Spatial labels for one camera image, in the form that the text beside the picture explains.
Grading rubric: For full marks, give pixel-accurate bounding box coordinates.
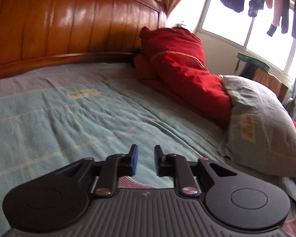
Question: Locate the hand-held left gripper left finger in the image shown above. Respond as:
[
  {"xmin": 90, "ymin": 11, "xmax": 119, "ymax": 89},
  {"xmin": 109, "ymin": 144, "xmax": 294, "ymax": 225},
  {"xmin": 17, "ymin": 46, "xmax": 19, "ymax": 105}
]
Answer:
[{"xmin": 57, "ymin": 144, "xmax": 139, "ymax": 198}]

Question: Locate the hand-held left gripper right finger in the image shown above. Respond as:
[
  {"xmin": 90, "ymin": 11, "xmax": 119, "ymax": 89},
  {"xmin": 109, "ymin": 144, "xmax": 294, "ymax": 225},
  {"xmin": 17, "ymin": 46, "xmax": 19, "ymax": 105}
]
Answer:
[{"xmin": 154, "ymin": 145, "xmax": 238, "ymax": 197}]

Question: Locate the window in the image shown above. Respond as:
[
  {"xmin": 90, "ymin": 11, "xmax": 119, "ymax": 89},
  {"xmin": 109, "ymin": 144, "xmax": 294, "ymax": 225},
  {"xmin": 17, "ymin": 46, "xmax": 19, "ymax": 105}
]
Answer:
[{"xmin": 197, "ymin": 0, "xmax": 296, "ymax": 79}]

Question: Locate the green flat board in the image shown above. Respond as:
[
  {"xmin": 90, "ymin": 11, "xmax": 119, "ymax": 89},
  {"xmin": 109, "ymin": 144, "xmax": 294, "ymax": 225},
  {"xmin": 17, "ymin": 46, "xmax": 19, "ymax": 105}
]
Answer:
[{"xmin": 237, "ymin": 52, "xmax": 270, "ymax": 70}]

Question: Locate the lilac bedsheet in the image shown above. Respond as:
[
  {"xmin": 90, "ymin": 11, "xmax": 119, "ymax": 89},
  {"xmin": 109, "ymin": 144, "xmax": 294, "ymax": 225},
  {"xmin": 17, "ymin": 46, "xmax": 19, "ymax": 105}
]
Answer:
[{"xmin": 0, "ymin": 62, "xmax": 141, "ymax": 100}]

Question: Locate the wooden headboard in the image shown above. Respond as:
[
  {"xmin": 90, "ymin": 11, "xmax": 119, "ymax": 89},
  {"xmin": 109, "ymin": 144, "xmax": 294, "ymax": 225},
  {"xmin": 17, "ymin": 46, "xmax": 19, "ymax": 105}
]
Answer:
[{"xmin": 0, "ymin": 0, "xmax": 168, "ymax": 82}]

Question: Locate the red quilt with beige piping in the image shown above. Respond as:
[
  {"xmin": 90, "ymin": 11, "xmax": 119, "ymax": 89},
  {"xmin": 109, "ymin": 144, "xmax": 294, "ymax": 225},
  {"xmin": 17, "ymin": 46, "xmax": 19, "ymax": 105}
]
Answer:
[{"xmin": 133, "ymin": 27, "xmax": 232, "ymax": 129}]

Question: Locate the grey green pillow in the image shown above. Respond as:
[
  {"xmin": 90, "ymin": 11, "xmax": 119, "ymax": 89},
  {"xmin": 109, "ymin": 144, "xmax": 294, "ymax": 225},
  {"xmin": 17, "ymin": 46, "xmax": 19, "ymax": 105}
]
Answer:
[{"xmin": 218, "ymin": 75, "xmax": 296, "ymax": 179}]

